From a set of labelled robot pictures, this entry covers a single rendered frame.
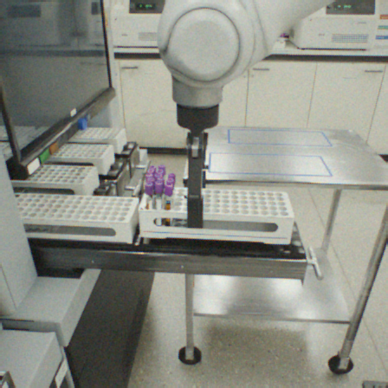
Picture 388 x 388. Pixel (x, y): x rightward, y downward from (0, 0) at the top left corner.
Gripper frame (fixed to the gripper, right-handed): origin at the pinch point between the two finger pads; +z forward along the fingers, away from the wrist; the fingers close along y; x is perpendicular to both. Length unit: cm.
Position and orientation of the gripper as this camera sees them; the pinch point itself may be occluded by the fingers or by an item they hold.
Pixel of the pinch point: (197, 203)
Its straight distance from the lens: 71.9
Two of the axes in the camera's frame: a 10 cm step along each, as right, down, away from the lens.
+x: -10.0, -0.4, 0.7
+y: 0.8, -4.9, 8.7
